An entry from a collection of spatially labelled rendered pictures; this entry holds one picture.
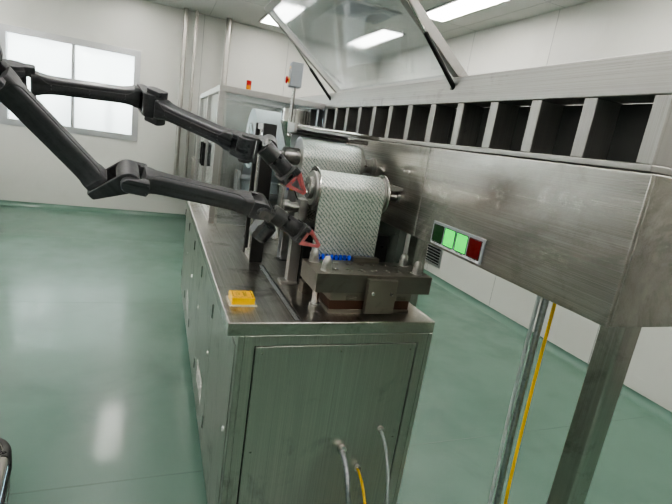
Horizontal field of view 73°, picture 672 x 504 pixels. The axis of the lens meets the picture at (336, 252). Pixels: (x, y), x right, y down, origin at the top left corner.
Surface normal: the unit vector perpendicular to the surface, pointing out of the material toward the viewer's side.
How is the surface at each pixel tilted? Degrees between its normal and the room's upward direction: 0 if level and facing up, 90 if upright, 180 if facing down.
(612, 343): 90
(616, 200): 90
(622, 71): 90
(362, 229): 90
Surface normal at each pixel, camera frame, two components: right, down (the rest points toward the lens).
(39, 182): 0.35, 0.27
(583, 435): -0.93, -0.05
